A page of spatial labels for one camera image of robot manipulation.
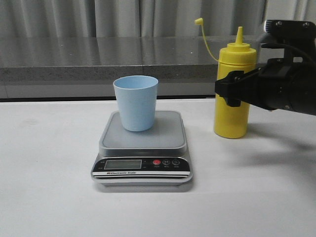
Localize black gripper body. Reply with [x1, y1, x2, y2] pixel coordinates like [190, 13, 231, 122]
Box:
[245, 20, 316, 115]

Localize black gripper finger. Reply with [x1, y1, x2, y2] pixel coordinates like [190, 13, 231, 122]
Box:
[215, 71, 249, 107]

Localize light blue plastic cup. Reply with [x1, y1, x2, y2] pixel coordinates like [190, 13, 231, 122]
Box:
[113, 76, 158, 132]

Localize silver electronic kitchen scale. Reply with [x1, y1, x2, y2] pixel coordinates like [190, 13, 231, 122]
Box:
[91, 111, 193, 193]

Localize grey stone counter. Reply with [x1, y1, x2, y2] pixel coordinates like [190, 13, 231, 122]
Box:
[0, 34, 316, 99]

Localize grey curtain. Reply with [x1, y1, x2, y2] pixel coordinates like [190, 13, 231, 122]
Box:
[0, 0, 269, 38]

